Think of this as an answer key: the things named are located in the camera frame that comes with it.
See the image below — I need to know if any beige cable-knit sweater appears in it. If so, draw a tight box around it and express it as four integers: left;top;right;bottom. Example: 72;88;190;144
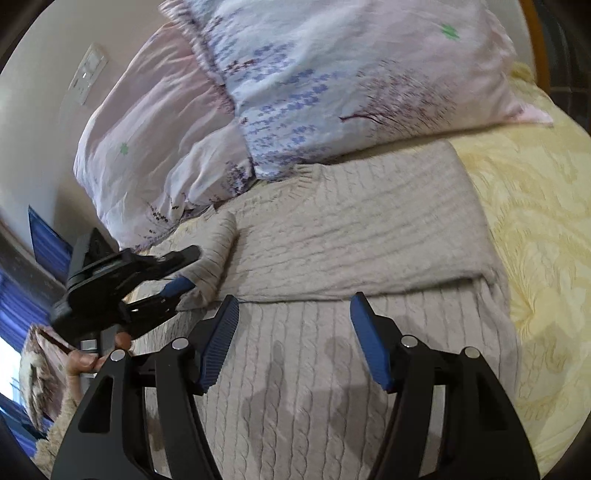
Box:
134;141;522;480

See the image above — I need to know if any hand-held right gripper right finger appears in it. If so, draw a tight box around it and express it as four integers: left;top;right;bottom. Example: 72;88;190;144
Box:
349;292;541;480

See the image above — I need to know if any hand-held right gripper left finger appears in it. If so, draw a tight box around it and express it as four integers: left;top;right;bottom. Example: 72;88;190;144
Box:
51;295;241;480

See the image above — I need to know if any dark panelled furniture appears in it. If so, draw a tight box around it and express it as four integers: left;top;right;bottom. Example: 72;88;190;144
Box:
533;0;591;137

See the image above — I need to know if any yellow patterned bedsheet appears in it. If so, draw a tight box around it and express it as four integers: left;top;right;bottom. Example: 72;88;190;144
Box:
134;62;591;478

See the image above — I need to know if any pink floral pillow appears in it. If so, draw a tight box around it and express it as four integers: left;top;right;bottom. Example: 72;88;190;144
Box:
73;21;257;252

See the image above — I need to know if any white wall switch plate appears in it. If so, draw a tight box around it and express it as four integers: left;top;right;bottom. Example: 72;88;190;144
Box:
68;43;109;106

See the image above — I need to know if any tree print floral pillow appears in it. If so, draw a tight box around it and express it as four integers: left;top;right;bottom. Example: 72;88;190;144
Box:
161;0;555;181

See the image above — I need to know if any pink patterned cloth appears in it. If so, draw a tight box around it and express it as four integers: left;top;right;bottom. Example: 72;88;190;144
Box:
19;323;75;432

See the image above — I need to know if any person's left hand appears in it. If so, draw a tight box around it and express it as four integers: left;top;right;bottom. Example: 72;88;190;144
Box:
66;331;134;393

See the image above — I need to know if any blue curtain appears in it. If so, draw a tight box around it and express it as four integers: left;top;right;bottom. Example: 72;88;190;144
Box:
0;205;74;457

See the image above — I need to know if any wooden headboard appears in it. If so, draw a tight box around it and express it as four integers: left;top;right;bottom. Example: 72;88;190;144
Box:
522;0;555;93

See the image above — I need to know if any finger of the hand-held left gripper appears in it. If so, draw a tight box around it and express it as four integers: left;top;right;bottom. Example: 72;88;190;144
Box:
121;245;202;280
121;275;197;340

